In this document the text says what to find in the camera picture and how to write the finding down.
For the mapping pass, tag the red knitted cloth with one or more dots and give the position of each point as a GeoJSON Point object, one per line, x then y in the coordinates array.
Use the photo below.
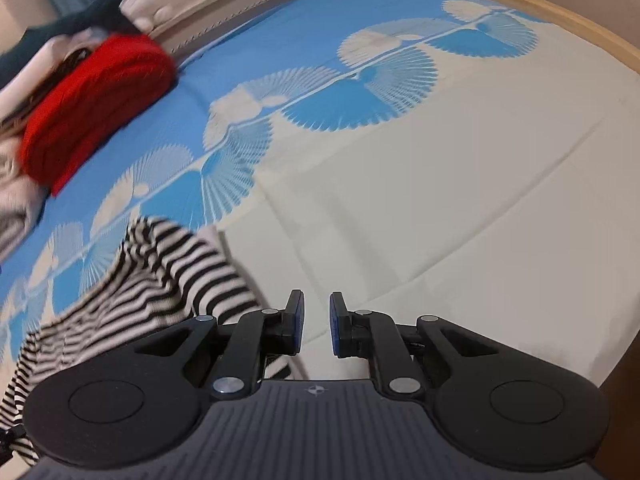
{"type": "Point", "coordinates": [95, 105]}

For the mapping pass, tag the wooden bed frame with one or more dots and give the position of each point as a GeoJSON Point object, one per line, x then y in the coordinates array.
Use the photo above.
{"type": "Point", "coordinates": [550, 5]}

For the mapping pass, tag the dark teal shark plush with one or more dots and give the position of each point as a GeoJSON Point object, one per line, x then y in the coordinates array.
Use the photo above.
{"type": "Point", "coordinates": [75, 20]}

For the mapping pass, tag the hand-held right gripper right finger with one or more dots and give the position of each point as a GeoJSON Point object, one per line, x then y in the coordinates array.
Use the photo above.
{"type": "Point", "coordinates": [337, 325]}

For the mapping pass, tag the blue white printed bedsheet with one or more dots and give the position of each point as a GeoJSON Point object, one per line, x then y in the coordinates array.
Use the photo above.
{"type": "Point", "coordinates": [400, 160]}

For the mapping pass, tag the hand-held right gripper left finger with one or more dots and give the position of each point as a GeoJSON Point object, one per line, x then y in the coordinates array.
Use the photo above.
{"type": "Point", "coordinates": [298, 321]}

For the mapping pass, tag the grey crumpled cloth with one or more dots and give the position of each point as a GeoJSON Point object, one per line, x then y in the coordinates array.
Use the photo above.
{"type": "Point", "coordinates": [15, 195]}

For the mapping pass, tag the black white striped shirt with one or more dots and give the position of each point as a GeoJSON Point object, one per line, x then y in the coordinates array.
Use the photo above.
{"type": "Point", "coordinates": [150, 280]}

